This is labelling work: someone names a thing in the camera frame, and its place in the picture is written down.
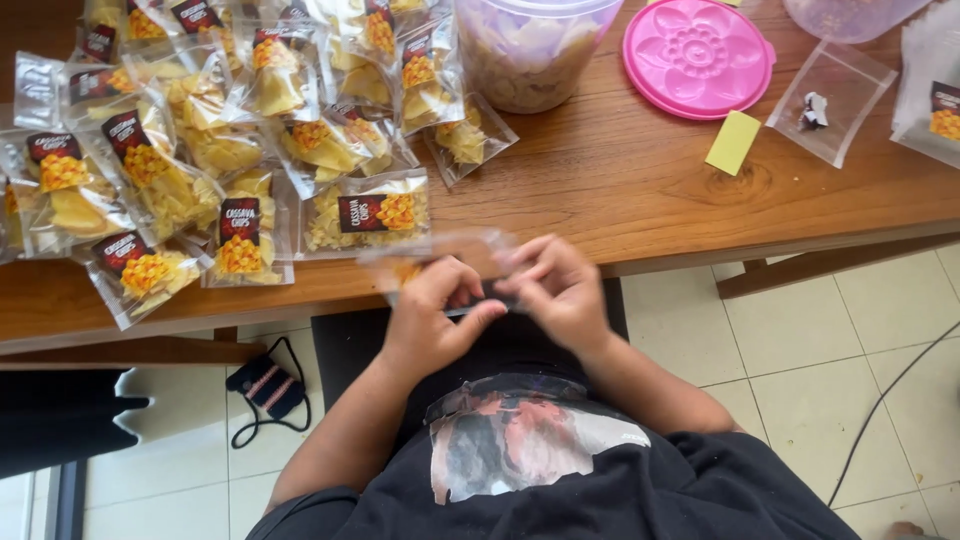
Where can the person's right hand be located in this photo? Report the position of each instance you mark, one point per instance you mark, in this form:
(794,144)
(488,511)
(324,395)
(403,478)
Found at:
(566,300)

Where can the person's left hand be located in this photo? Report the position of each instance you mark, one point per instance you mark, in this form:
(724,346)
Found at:
(420,334)

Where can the person's right fingers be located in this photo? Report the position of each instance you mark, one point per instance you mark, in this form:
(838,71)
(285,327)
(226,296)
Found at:
(529,270)

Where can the clear plastic pouch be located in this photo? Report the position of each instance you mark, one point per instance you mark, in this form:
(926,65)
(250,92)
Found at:
(450,247)

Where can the clear tub of chips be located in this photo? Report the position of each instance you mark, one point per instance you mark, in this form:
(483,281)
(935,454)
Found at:
(529,56)

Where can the black printed t-shirt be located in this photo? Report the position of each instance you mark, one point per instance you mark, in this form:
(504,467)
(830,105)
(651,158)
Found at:
(600,487)

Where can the yellow paper slip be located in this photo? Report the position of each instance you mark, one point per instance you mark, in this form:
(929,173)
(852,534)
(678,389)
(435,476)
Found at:
(733,142)

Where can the pink flower-embossed lid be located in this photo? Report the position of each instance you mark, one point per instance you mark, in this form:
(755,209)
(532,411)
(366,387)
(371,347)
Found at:
(697,56)

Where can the wooden table crossbar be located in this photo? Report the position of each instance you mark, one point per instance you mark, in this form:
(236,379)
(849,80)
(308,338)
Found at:
(825,262)

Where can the small black white scrap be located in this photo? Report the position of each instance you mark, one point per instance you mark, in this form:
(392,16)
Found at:
(814,111)

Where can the pile of filled chip packets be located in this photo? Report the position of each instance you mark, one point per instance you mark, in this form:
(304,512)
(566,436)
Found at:
(187,150)

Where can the empty clear zip bag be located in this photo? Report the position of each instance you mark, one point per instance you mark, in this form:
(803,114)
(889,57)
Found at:
(847,82)

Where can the clear plastic container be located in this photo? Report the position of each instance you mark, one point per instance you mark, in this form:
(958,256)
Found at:
(847,19)

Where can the stack of empty labelled pouches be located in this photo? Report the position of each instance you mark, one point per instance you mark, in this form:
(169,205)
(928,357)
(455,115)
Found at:
(930,82)

